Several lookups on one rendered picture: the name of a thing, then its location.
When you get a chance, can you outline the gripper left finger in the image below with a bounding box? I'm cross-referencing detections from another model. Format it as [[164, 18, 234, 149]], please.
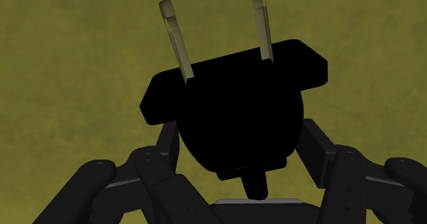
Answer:
[[32, 120, 225, 224]]

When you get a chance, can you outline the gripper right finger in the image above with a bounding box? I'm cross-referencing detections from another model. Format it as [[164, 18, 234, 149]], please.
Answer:
[[294, 118, 427, 224]]

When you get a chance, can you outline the black two-prong power plug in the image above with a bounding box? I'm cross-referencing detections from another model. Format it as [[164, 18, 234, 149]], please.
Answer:
[[139, 0, 328, 201]]

